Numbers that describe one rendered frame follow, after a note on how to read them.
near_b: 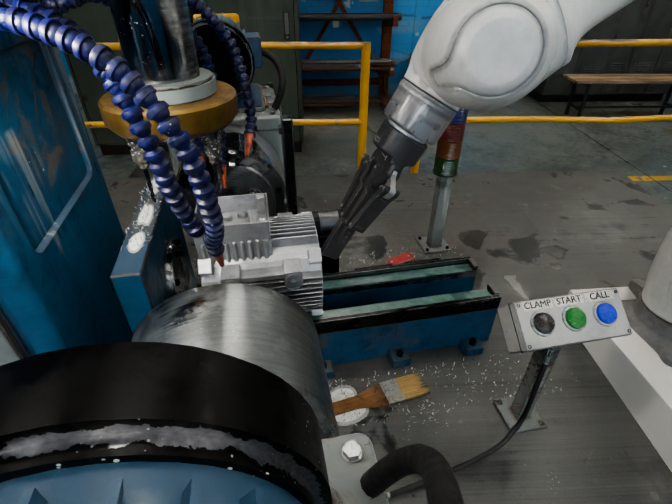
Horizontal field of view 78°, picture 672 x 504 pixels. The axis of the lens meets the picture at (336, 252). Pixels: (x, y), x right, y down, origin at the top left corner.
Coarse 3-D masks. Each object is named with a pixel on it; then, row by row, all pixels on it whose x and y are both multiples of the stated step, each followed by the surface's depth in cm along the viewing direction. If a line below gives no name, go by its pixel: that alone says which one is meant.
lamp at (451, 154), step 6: (438, 144) 103; (444, 144) 101; (450, 144) 101; (456, 144) 101; (438, 150) 103; (444, 150) 102; (450, 150) 101; (456, 150) 102; (438, 156) 104; (444, 156) 103; (450, 156) 102; (456, 156) 103
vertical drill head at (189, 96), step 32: (128, 0) 47; (160, 0) 48; (128, 32) 49; (160, 32) 49; (192, 32) 54; (128, 64) 52; (160, 64) 51; (192, 64) 54; (160, 96) 51; (192, 96) 53; (224, 96) 56; (128, 128) 51; (192, 128) 52
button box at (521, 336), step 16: (512, 304) 60; (528, 304) 59; (544, 304) 60; (560, 304) 60; (576, 304) 60; (592, 304) 61; (512, 320) 60; (528, 320) 59; (560, 320) 59; (592, 320) 60; (624, 320) 60; (512, 336) 60; (528, 336) 58; (544, 336) 58; (560, 336) 59; (576, 336) 59; (592, 336) 59; (608, 336) 59; (512, 352) 61
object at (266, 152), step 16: (224, 128) 95; (240, 128) 97; (224, 144) 87; (240, 144) 89; (256, 144) 93; (208, 160) 85; (240, 160) 85; (256, 160) 87; (272, 160) 93; (176, 176) 87; (240, 176) 88; (256, 176) 89; (272, 176) 90; (192, 192) 88; (224, 192) 89; (240, 192) 90; (256, 192) 89; (272, 192) 91; (272, 208) 94
